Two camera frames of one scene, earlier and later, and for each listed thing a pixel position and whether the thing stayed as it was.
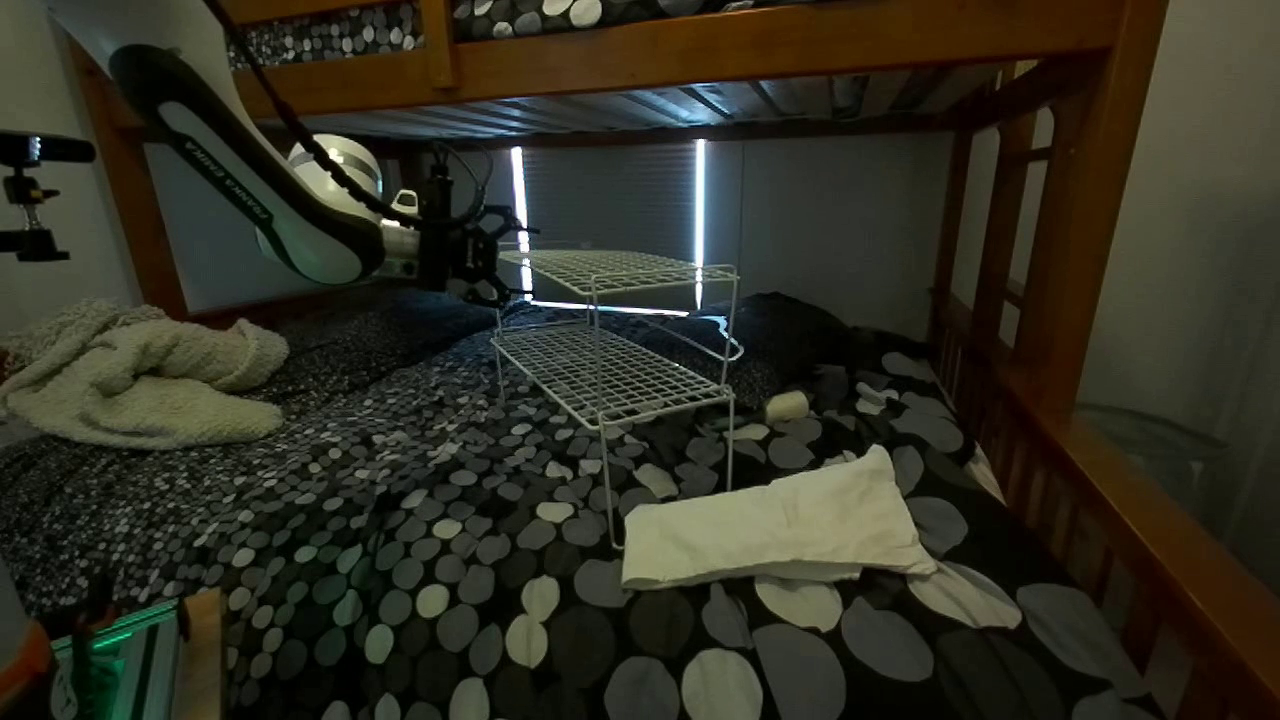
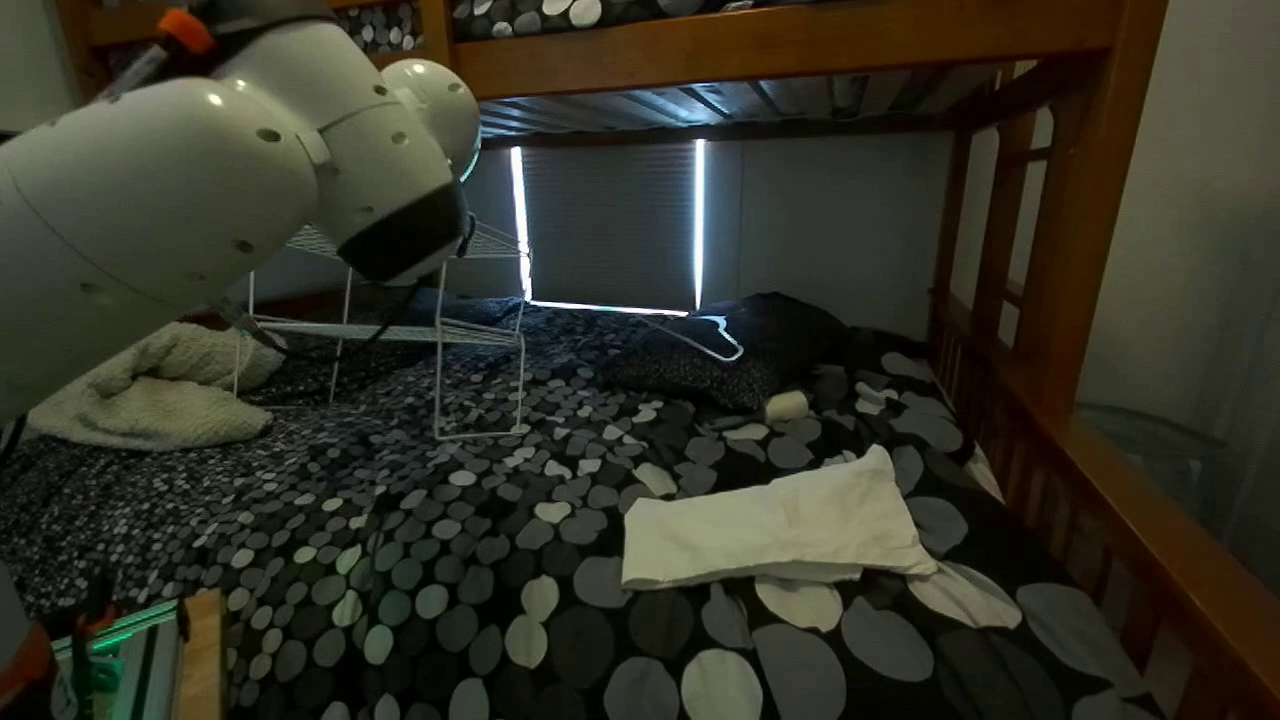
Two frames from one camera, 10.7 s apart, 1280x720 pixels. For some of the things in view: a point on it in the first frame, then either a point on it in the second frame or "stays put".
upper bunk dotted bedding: x=281 y=34 stays put
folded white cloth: x=834 y=520 stays put
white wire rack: x=629 y=337 → x=465 y=302
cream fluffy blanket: x=151 y=380 stays put
